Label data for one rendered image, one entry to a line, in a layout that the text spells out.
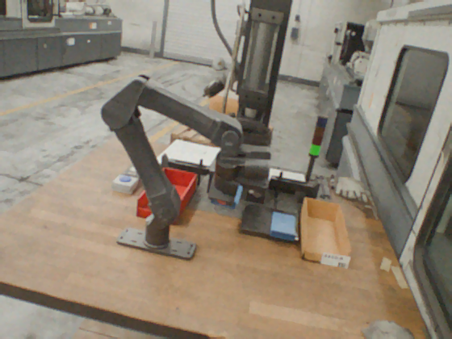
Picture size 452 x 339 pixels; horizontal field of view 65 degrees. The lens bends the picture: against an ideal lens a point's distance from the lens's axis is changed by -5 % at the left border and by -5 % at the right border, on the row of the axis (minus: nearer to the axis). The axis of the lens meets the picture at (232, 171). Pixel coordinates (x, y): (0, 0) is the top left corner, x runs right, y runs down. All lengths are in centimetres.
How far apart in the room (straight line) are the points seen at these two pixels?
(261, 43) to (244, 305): 73
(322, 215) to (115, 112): 75
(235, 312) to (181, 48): 1031
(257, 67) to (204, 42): 958
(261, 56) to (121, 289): 75
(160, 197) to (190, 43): 1002
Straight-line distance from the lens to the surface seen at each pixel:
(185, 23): 1088
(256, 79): 116
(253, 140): 119
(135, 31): 1150
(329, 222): 127
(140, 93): 80
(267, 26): 115
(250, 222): 112
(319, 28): 1037
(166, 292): 87
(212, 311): 84
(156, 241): 96
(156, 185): 89
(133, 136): 85
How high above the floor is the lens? 148
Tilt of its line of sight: 23 degrees down
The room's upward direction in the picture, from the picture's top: 9 degrees clockwise
